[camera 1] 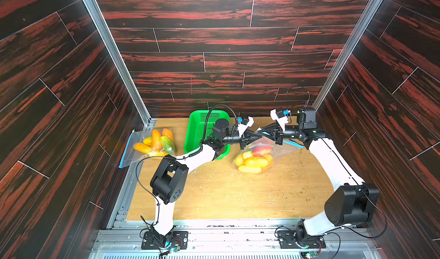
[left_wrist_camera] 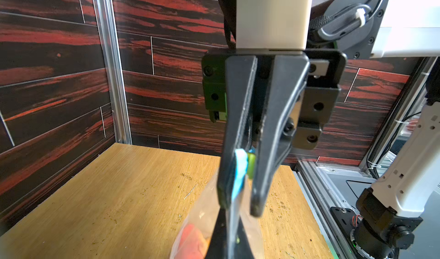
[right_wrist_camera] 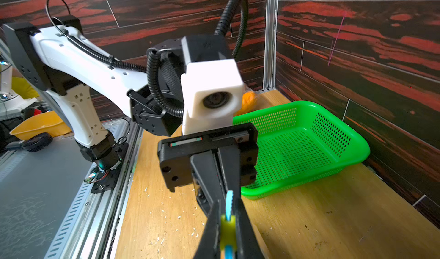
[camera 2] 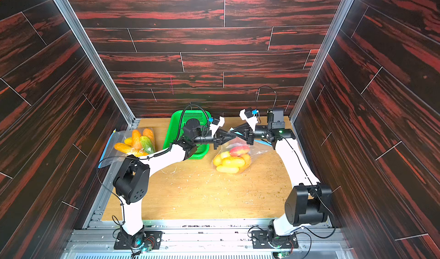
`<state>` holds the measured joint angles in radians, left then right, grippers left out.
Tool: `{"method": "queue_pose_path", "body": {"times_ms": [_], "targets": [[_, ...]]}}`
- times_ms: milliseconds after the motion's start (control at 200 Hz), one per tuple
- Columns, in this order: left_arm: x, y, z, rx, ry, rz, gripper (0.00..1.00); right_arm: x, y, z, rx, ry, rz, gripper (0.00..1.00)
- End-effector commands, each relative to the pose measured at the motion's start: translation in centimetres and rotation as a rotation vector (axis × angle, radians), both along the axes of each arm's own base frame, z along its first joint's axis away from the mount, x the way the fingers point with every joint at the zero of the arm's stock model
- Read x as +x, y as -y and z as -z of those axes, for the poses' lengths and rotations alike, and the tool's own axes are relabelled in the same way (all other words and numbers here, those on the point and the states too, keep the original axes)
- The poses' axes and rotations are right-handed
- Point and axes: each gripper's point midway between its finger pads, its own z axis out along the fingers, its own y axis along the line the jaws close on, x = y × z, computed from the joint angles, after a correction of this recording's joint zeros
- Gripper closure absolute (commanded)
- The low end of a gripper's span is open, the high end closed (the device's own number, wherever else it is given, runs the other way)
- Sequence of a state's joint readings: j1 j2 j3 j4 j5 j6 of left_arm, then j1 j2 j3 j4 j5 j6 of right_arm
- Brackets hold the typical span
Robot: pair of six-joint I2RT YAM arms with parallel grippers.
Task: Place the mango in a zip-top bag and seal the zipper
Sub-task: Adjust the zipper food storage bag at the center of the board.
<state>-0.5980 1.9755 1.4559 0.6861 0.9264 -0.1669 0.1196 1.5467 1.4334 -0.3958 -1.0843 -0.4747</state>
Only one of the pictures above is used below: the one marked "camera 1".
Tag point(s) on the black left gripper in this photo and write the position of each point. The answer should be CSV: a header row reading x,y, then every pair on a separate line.
x,y
246,138

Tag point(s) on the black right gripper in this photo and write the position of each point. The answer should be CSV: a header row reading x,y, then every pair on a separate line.
x,y
279,134

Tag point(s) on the red mango bottom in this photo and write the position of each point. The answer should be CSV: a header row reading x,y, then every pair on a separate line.
x,y
261,151

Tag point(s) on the curved yellow mango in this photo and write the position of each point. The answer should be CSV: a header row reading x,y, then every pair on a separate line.
x,y
250,169

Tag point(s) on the green yellow mango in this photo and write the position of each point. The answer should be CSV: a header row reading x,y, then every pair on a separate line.
x,y
167,145

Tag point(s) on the clear zip-top bag blue zipper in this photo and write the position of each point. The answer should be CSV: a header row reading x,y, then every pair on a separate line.
x,y
148,143

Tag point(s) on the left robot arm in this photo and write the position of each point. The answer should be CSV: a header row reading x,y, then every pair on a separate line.
x,y
170,178

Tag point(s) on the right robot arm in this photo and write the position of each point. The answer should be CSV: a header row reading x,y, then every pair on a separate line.
x,y
353,201

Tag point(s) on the green plastic basket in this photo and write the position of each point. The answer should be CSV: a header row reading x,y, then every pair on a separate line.
x,y
196,127

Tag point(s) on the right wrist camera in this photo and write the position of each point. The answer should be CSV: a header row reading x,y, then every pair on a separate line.
x,y
281,116

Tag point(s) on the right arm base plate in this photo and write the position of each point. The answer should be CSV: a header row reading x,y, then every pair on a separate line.
x,y
289,239

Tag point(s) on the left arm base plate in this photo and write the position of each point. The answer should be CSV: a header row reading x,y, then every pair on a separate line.
x,y
173,241

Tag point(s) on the aluminium front rail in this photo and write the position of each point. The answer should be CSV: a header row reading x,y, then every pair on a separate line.
x,y
206,239

